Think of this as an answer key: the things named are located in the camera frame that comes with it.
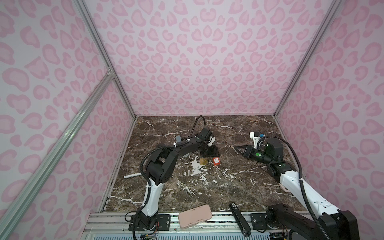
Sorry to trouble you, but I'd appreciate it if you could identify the red key fob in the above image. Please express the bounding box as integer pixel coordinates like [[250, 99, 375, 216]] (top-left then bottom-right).
[[213, 157, 221, 166]]

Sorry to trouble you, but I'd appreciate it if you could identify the brass padlock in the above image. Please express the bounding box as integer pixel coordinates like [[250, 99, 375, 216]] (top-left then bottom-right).
[[200, 158, 209, 166]]

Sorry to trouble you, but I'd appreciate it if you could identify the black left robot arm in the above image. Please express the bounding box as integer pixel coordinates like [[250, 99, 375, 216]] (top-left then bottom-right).
[[133, 128, 220, 230]]

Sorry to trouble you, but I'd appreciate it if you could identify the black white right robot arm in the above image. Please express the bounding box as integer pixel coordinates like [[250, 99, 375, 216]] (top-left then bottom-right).
[[234, 137, 360, 240]]

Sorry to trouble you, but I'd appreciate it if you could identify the light blue rectangular bar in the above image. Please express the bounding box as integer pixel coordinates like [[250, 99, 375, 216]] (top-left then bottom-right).
[[175, 136, 182, 143]]

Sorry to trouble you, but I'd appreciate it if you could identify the pink smartphone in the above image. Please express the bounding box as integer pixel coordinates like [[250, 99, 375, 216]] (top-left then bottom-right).
[[178, 205, 213, 229]]

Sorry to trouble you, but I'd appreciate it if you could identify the black handheld device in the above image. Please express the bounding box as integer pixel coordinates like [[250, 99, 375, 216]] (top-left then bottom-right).
[[229, 202, 251, 237]]

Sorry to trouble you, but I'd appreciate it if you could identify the white black marker pen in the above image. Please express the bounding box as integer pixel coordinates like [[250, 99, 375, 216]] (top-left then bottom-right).
[[124, 173, 141, 179]]

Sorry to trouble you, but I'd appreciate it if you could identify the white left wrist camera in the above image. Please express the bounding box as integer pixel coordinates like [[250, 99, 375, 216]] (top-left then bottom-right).
[[207, 136, 216, 147]]

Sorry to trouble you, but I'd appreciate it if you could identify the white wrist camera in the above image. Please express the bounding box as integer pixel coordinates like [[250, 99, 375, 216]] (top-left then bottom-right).
[[250, 132, 266, 150], [207, 136, 216, 147]]

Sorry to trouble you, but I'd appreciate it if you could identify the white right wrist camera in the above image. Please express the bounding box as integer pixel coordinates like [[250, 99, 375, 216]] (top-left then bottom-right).
[[250, 132, 266, 150]]

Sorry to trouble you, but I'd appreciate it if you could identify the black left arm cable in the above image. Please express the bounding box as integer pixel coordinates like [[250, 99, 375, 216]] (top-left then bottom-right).
[[131, 115, 208, 240]]

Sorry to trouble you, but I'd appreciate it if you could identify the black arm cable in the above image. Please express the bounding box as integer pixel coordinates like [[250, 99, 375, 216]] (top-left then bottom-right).
[[131, 115, 208, 240], [257, 136, 334, 240]]

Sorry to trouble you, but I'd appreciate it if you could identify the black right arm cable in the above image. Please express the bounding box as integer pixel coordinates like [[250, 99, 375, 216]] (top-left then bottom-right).
[[257, 136, 334, 240]]

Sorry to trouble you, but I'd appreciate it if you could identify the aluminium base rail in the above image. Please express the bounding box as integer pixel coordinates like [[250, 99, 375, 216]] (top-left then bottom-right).
[[81, 212, 290, 240]]

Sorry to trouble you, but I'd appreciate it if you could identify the diagonal aluminium frame bar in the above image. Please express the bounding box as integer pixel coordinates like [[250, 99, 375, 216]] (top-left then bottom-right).
[[1, 73, 114, 240]]

